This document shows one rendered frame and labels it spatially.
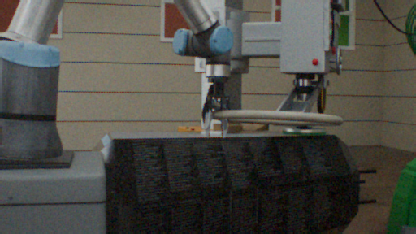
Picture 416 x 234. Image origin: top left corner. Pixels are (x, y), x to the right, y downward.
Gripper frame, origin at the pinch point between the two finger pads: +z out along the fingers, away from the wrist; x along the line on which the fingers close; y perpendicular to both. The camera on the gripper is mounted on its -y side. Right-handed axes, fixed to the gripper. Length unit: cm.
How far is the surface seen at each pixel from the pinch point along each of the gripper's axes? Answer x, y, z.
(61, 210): -44, 67, 14
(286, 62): 43, -51, -34
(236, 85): 37, -133, -28
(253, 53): 45, -120, -48
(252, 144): 24.5, -41.0, 5.5
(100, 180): -36, 67, 8
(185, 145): -6.7, -36.2, 6.3
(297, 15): 48, -47, -57
